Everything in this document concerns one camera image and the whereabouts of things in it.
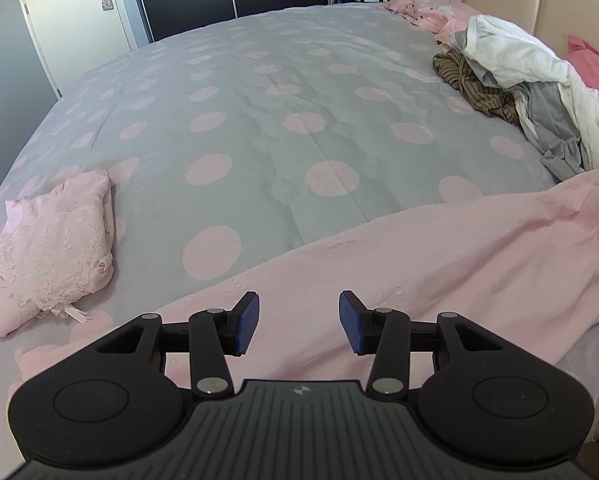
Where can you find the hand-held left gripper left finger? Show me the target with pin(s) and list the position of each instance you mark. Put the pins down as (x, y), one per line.
(244, 324)

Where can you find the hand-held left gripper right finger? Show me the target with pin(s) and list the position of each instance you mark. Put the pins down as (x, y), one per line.
(352, 324)

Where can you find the light pink garment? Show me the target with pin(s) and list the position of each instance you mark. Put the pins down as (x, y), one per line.
(429, 270)

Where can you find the grey pink polka dot bedspread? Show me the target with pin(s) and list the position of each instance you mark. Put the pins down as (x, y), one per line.
(259, 125)

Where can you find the folded pink lace garment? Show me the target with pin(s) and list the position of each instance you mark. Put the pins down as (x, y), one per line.
(54, 255)

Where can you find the brown striped garment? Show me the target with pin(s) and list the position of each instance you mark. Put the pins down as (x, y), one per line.
(474, 85)

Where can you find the light grey garment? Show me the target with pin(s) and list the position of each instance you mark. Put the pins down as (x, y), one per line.
(479, 67)

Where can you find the white crinkled garment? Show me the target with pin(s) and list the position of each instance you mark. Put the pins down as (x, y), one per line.
(514, 50)

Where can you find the pink printed cloth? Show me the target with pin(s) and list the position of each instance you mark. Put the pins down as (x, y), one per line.
(419, 12)

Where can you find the small hanging fabric pouch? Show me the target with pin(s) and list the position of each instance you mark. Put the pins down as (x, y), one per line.
(107, 1)

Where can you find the coral pink pillow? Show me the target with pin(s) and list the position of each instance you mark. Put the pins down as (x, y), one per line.
(594, 67)

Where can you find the white room door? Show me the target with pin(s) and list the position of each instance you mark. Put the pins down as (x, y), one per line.
(64, 15)

